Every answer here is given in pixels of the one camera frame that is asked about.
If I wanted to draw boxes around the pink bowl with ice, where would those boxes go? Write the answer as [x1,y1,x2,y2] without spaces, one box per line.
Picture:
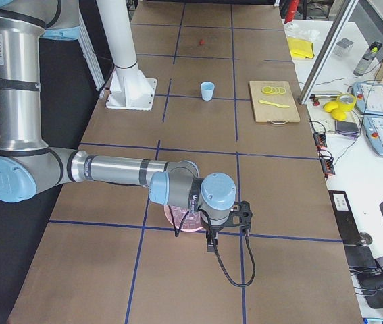
[164,205,203,232]

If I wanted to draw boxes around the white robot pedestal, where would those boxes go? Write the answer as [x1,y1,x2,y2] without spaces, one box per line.
[97,0,157,111]

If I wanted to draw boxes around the yellow cloth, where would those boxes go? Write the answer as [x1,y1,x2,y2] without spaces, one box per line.
[287,37,315,59]

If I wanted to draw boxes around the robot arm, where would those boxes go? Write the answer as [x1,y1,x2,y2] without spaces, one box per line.
[0,1,242,250]

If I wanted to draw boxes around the aluminium frame post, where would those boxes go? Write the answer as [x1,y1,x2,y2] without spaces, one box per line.
[298,0,359,105]

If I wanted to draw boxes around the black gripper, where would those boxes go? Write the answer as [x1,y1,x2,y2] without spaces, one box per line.
[204,223,222,253]

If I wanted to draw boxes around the yellow tape roll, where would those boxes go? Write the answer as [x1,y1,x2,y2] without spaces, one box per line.
[336,94,357,112]

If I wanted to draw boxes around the light blue plastic cup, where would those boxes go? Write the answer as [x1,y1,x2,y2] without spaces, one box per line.
[201,81,215,101]

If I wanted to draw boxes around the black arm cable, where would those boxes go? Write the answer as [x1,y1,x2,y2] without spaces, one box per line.
[174,209,256,288]

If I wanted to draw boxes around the whole yellow lemon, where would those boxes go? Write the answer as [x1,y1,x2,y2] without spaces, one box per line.
[324,101,339,113]

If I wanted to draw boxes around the wooden cutting board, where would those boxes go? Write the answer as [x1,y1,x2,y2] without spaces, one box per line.
[249,81,301,124]

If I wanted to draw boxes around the yellow plastic knife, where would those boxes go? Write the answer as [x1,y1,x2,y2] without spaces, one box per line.
[259,99,290,109]

